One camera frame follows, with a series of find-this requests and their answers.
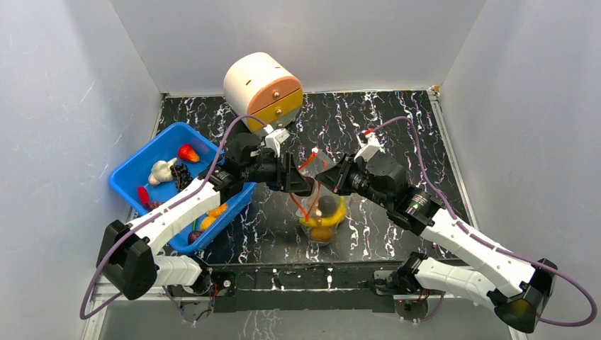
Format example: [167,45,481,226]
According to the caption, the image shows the white garlic toy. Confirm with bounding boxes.
[147,157,178,186]

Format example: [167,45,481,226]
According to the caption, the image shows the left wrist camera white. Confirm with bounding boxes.
[263,125,290,157]

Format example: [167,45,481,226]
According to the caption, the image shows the yellow banana toy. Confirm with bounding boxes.
[298,196,347,228]

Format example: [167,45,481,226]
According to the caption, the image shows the red grape bunch toy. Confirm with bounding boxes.
[148,201,162,210]

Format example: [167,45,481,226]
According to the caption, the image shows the dark purple plum toy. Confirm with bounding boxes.
[315,195,339,217]

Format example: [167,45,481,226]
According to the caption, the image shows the clear zip top bag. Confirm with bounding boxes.
[290,147,347,248]

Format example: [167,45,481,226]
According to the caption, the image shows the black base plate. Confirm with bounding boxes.
[206,262,429,316]

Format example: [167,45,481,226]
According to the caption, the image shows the purple cable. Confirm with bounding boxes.
[79,114,274,321]
[364,116,598,327]

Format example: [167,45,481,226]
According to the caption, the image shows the red orange pepper toy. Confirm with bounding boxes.
[177,144,201,163]

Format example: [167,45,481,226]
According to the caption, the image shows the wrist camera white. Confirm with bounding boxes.
[263,125,290,157]
[354,129,381,162]

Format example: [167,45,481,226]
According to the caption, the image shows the red chili toy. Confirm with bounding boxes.
[137,186,151,208]

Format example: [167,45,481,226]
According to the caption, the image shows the purple mangosteen toy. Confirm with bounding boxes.
[187,230,203,245]

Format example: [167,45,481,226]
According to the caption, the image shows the orange tangerine toy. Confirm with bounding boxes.
[309,227,334,243]

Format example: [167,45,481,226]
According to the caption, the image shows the round white drawer cabinet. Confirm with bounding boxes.
[223,52,303,129]

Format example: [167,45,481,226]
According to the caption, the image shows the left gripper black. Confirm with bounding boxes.
[242,152,310,194]

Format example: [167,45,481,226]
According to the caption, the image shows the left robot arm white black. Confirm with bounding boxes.
[97,128,313,300]

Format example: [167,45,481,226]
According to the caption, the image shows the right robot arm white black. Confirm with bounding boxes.
[315,152,557,334]

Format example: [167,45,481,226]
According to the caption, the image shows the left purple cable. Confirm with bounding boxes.
[79,114,274,321]

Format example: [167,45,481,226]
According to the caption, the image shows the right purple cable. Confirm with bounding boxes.
[364,116,598,327]

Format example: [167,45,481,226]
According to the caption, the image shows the crumpled orange food toy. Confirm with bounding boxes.
[198,216,216,232]

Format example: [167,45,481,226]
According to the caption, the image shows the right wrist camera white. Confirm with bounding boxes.
[354,129,381,162]

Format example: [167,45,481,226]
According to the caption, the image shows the blue plastic bin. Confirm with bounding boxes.
[108,122,257,254]

